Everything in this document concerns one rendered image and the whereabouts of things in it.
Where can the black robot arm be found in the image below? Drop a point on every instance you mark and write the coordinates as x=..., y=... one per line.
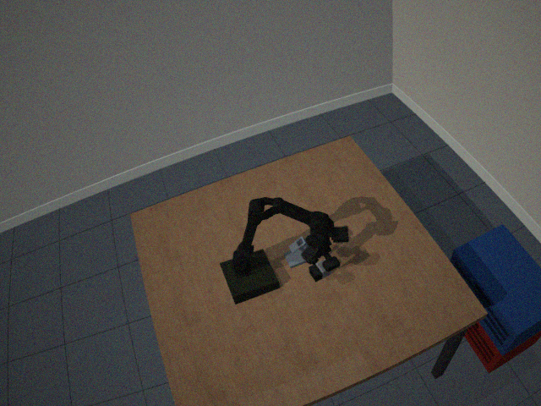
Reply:
x=322, y=228

